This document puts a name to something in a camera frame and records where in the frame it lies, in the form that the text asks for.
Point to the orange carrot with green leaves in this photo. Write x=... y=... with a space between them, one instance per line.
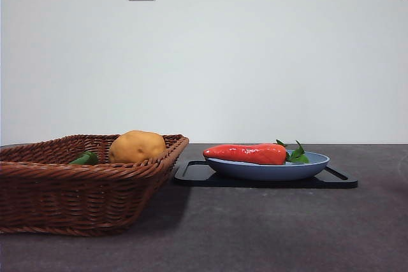
x=248 y=154

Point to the blue round plate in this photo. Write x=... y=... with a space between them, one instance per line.
x=264 y=171

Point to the black flat tray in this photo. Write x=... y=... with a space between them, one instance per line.
x=197 y=179

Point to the yellow-brown potato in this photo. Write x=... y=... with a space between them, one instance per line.
x=137 y=147

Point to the green pepper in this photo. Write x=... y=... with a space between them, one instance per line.
x=86 y=159

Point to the brown wicker basket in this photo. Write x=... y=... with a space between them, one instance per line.
x=63 y=195

